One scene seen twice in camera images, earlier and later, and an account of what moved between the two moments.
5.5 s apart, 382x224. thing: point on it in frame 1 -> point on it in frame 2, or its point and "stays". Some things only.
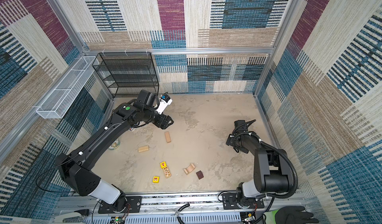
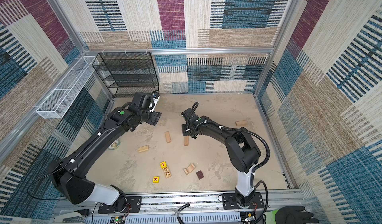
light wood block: x=143 y=148 stays
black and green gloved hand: x=289 y=215 stays
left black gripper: x=164 y=121 -> x=155 y=118
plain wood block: x=167 y=137 stays
